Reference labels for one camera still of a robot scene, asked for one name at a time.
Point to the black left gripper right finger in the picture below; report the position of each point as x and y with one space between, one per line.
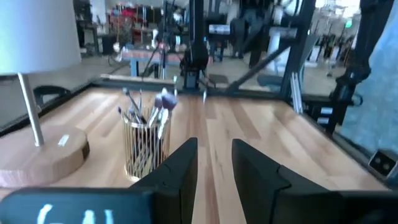
264 193

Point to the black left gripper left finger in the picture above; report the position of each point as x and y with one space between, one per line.
174 186

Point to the white metal bars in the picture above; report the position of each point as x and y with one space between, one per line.
295 93

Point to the wooden bench blue legs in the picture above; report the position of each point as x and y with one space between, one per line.
133 67

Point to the white shade wooden base lamp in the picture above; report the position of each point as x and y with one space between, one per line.
37 31

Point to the small black depth camera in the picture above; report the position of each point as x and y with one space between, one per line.
382 163

